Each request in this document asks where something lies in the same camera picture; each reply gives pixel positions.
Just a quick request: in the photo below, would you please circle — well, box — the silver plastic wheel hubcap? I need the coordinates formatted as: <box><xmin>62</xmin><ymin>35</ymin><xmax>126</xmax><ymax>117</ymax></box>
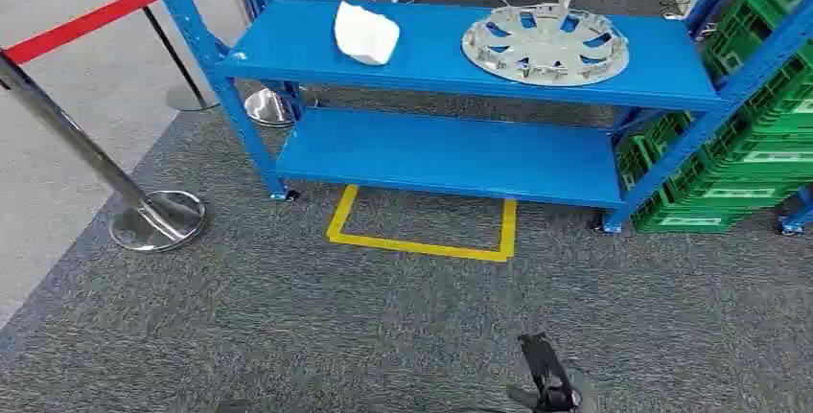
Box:
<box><xmin>461</xmin><ymin>3</ymin><xmax>631</xmax><ymax>87</ymax></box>

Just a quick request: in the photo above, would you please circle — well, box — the blue metal shelf rack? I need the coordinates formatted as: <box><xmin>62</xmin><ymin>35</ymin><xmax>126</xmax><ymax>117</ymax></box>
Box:
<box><xmin>136</xmin><ymin>0</ymin><xmax>813</xmax><ymax>237</ymax></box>

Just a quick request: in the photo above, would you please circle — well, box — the white plastic moulded part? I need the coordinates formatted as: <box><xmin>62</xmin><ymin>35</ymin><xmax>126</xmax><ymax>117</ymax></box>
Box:
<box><xmin>333</xmin><ymin>0</ymin><xmax>402</xmax><ymax>67</ymax></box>

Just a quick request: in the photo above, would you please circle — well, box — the chrome stanchion base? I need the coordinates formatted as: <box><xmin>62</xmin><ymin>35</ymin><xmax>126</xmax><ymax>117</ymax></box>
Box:
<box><xmin>244</xmin><ymin>87</ymin><xmax>319</xmax><ymax>128</ymax></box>

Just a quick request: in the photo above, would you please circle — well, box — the red barrier belt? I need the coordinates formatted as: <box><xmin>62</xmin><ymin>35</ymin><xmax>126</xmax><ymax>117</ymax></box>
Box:
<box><xmin>3</xmin><ymin>0</ymin><xmax>235</xmax><ymax>67</ymax></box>

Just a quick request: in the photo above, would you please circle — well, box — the black stanchion post with base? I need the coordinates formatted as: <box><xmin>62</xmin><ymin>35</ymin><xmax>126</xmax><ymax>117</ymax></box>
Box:
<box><xmin>106</xmin><ymin>0</ymin><xmax>221</xmax><ymax>113</ymax></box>

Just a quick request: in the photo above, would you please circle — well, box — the chrome stanchion post with base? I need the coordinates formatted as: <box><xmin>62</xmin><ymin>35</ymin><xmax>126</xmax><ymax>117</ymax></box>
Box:
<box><xmin>0</xmin><ymin>48</ymin><xmax>208</xmax><ymax>254</ymax></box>

